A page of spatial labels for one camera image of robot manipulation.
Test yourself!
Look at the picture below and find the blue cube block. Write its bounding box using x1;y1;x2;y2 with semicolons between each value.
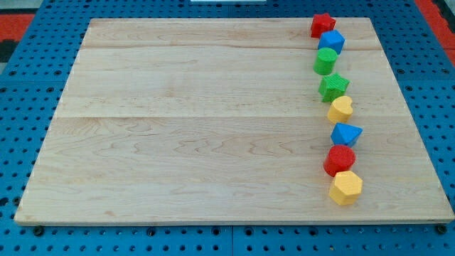
317;30;346;55

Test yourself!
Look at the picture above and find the wooden board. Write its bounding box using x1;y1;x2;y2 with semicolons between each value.
14;18;454;226

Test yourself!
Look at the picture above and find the green star block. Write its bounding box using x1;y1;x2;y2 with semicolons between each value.
318;73;350;102

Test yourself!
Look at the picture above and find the yellow heart block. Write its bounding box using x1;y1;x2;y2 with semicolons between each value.
327;96;353;124

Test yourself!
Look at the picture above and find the blue triangle block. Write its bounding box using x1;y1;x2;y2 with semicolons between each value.
331;122;363;147

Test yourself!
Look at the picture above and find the red cylinder block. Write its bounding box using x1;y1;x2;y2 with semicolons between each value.
323;144;356;177

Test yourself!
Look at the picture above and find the green cylinder block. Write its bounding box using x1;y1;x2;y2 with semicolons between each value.
313;48;338;75

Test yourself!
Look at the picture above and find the yellow hexagon block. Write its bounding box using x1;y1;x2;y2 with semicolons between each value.
328;171;363;206

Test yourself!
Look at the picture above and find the red star block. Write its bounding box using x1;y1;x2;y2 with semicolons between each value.
310;13;336;38

